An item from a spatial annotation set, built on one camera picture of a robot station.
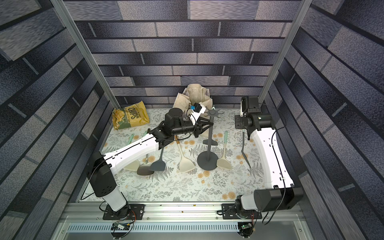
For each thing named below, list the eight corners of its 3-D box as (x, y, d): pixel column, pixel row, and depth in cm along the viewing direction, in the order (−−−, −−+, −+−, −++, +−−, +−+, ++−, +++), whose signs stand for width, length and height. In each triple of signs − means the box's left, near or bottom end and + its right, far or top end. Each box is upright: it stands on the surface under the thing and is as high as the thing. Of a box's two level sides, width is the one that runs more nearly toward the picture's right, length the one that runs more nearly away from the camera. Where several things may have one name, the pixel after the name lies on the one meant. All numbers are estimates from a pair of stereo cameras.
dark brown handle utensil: (138, 176, 88) (136, 174, 85) (140, 166, 91) (138, 164, 88) (153, 176, 88) (151, 174, 85) (154, 166, 91) (153, 164, 88)
